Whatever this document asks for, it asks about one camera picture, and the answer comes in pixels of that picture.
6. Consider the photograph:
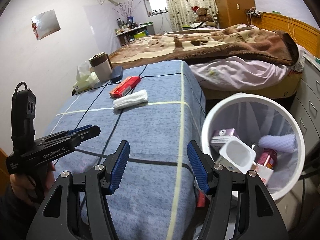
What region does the left hand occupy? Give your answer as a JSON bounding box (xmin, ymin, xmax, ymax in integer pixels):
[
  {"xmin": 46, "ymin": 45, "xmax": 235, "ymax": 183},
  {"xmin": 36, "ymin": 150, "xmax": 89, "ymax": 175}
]
[{"xmin": 10, "ymin": 162, "xmax": 56, "ymax": 205}]

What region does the red tablet box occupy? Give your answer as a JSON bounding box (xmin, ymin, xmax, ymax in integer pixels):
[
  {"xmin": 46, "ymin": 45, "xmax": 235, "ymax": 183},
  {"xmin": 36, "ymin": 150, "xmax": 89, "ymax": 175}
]
[{"xmin": 109, "ymin": 76, "xmax": 141, "ymax": 99}]

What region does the white trash bin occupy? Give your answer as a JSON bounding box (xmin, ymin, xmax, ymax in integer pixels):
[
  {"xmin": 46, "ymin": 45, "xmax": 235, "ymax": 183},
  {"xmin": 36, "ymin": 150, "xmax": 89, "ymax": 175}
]
[{"xmin": 201, "ymin": 93, "xmax": 305, "ymax": 200}]

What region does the blue checkered table cloth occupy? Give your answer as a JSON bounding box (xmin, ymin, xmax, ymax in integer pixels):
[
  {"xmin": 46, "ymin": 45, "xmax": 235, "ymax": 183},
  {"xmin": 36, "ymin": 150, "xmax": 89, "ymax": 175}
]
[{"xmin": 46, "ymin": 61, "xmax": 205, "ymax": 239}]

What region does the brown paw print blanket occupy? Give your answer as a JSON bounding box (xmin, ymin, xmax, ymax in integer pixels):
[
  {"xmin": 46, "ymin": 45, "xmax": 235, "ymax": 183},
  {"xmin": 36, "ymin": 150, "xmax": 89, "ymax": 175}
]
[{"xmin": 110, "ymin": 25, "xmax": 299, "ymax": 68}]

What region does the small window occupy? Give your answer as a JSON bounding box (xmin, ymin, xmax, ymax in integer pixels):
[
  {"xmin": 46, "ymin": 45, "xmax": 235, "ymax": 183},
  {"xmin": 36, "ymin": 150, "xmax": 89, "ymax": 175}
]
[{"xmin": 143, "ymin": 0, "xmax": 168, "ymax": 16}]

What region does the white yogurt cup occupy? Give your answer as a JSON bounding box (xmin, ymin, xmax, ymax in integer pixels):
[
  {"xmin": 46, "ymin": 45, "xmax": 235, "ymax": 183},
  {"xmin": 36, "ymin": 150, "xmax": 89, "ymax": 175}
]
[{"xmin": 216, "ymin": 137, "xmax": 257, "ymax": 174}]

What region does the cluttered side desk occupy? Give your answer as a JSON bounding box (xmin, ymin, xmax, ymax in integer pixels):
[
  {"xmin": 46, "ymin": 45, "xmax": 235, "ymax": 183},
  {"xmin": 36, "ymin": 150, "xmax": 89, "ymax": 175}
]
[{"xmin": 116, "ymin": 22, "xmax": 155, "ymax": 46}]

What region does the strawberry milk carton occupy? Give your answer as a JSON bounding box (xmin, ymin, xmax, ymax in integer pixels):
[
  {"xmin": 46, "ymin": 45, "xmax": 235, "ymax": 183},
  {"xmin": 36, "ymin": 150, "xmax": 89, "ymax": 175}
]
[{"xmin": 252, "ymin": 164, "xmax": 274, "ymax": 185}]

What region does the heart pattern curtain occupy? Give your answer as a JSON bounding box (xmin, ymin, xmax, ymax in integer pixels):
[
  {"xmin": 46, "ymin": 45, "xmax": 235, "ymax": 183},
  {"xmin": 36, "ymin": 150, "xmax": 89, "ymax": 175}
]
[{"xmin": 167, "ymin": 0, "xmax": 219, "ymax": 30}]

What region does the navy glasses case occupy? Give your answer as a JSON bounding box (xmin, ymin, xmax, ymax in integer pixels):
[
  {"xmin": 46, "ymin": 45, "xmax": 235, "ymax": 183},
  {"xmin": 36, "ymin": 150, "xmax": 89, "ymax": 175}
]
[{"xmin": 111, "ymin": 66, "xmax": 124, "ymax": 83}]

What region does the pink bed sheet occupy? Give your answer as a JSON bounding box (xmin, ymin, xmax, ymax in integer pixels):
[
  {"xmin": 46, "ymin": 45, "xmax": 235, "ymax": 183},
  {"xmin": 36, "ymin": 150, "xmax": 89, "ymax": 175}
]
[{"xmin": 189, "ymin": 56, "xmax": 305, "ymax": 91}]

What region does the lavender foam fruit net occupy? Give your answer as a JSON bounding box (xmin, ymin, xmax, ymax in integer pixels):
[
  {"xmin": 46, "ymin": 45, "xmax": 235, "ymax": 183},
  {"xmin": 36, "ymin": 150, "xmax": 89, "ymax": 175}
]
[{"xmin": 258, "ymin": 134, "xmax": 297, "ymax": 153}]

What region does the orange wooden wardrobe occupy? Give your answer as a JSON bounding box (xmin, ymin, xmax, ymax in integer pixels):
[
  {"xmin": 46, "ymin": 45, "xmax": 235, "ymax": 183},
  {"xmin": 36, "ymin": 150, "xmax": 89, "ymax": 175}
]
[{"xmin": 215, "ymin": 0, "xmax": 255, "ymax": 28}]

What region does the dried flower branches vase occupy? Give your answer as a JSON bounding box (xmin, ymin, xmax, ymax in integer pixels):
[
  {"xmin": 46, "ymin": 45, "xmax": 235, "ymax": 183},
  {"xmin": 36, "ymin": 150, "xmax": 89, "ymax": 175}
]
[{"xmin": 114, "ymin": 0, "xmax": 141, "ymax": 25}]

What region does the brown white tumbler cup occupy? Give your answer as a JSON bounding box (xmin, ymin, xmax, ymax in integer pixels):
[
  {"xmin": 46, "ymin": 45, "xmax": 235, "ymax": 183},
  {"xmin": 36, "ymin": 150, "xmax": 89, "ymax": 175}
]
[{"xmin": 89, "ymin": 51, "xmax": 112, "ymax": 83}]

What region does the tissue pack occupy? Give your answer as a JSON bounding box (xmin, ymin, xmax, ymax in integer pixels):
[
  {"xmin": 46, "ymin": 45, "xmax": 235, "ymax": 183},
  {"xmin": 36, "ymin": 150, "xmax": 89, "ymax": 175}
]
[{"xmin": 73, "ymin": 61, "xmax": 99, "ymax": 92}]

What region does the red cartoon drink can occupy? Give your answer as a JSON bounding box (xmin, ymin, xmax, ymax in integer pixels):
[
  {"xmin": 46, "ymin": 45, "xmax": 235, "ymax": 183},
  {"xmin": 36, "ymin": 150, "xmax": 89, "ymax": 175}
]
[{"xmin": 257, "ymin": 148, "xmax": 277, "ymax": 169}]

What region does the silver wall poster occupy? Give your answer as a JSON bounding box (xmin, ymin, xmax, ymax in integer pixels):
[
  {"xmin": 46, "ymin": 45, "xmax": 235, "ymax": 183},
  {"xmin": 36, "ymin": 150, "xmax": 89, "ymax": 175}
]
[{"xmin": 31, "ymin": 10, "xmax": 61, "ymax": 40}]

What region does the brown teddy bear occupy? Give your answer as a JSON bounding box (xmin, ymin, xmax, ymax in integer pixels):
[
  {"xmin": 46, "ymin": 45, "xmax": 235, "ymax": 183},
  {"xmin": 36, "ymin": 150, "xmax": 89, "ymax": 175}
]
[{"xmin": 191, "ymin": 6, "xmax": 217, "ymax": 28}]

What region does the orange wooden headboard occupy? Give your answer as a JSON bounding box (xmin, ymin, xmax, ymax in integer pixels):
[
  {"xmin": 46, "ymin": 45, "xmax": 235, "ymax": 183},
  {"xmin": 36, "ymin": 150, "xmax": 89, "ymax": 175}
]
[{"xmin": 251, "ymin": 12, "xmax": 320, "ymax": 57}]

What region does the grey drawer cabinet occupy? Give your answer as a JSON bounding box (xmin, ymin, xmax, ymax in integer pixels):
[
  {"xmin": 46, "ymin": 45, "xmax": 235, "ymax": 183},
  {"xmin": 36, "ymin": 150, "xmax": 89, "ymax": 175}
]
[{"xmin": 290, "ymin": 55, "xmax": 320, "ymax": 155}]

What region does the purple milk carton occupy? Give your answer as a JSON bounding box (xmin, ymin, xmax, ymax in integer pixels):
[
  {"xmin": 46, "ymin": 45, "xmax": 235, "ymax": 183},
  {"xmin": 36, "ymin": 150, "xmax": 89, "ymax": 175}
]
[{"xmin": 210, "ymin": 128, "xmax": 240, "ymax": 152}]

